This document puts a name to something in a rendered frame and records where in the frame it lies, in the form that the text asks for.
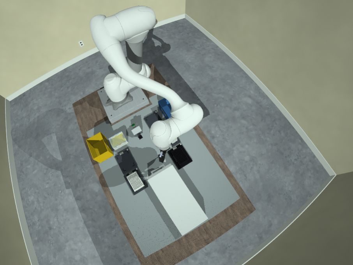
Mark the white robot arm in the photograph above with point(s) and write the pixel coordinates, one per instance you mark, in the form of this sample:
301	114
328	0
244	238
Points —
132	25

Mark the grey bench mat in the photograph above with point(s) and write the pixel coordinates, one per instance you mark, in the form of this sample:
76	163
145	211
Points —
145	216

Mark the yellow open-top bin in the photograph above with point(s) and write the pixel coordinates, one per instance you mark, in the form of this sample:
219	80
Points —
99	147

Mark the blue bin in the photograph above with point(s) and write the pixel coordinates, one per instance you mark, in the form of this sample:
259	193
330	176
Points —
165	107

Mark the black assay plate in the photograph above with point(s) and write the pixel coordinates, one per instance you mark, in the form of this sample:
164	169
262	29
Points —
179	156

